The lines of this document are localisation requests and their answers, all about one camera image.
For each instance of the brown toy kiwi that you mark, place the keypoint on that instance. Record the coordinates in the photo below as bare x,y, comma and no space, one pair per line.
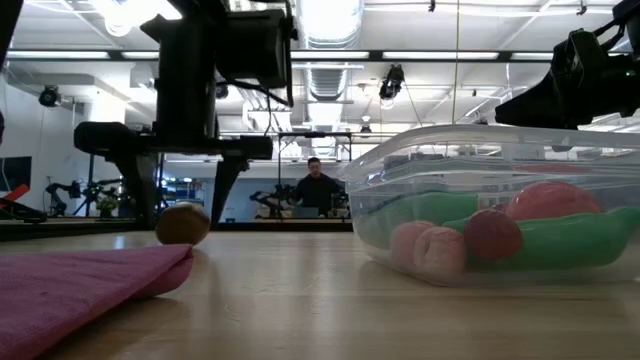
182,225

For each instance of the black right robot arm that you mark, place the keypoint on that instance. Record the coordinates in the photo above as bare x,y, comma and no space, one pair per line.
631,15

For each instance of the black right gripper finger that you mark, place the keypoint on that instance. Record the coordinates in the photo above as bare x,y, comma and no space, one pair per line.
540,107

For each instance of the green toy corn cob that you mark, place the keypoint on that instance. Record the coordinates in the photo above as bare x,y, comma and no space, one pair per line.
425,207

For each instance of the small red toy cherry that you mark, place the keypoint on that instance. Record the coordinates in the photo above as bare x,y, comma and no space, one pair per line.
492,235

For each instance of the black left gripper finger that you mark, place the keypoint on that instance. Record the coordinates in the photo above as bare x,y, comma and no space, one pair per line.
225,185
142,195

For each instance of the black ceiling spot lamp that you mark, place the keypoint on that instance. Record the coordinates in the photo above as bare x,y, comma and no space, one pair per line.
223,92
48,96
391,82

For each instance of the person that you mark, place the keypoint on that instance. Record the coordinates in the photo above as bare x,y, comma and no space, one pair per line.
316,190

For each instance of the black background robot rig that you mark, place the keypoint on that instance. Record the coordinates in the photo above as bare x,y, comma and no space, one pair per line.
272,200

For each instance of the black background gripper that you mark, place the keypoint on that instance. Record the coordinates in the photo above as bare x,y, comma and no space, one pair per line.
22,214

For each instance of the red flat object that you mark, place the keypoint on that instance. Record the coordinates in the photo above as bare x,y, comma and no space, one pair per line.
15,194

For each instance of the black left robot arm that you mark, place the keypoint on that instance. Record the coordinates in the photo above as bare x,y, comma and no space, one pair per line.
7,20

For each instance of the black metal station frame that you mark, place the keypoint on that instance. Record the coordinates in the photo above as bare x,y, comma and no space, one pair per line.
315,134

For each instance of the long green toy cucumber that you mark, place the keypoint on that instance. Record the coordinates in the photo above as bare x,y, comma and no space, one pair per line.
570,242

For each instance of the blue storage shelving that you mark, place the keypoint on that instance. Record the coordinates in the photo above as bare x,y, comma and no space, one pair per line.
187,192

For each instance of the dark background table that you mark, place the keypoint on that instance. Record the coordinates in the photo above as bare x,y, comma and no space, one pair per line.
75,228

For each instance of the large red toy tomato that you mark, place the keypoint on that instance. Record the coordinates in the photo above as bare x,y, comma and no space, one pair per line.
550,200

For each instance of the black background robot arm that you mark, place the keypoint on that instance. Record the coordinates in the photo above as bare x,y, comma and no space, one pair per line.
62,192

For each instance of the black overhead light bar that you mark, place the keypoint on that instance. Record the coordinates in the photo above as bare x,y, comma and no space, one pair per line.
400,55

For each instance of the clear plastic tupperware container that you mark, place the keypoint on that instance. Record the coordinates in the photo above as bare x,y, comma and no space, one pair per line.
475,155

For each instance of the pink cloth mat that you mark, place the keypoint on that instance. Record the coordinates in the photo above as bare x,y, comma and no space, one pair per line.
75,285

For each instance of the green leafy toy bunch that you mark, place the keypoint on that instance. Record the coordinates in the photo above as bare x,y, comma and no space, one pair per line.
107,206

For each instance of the silver ventilation duct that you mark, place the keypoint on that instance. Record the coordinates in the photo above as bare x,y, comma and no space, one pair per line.
327,30

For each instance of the dark wall monitor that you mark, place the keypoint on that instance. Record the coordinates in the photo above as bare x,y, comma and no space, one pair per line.
17,172

